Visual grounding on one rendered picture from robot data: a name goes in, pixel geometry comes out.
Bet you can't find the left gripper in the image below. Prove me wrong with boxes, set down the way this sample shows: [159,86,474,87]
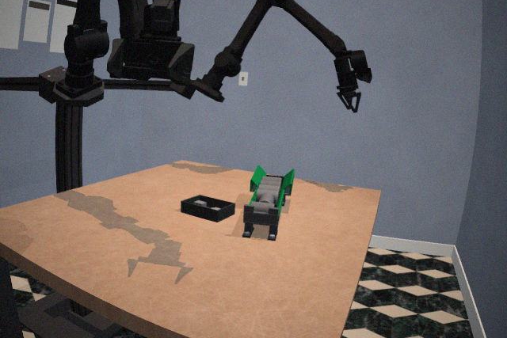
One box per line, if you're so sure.
[337,70,361,113]

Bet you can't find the black rectangular bar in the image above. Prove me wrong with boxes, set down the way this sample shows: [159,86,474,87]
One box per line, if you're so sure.
[243,211,278,225]

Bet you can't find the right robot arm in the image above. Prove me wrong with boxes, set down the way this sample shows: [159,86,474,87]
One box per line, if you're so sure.
[55,0,181,99]

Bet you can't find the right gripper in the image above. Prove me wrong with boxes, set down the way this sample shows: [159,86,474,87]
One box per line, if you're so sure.
[107,38,195,85]

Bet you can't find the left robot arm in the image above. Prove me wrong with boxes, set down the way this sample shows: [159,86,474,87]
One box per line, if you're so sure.
[196,0,372,95]

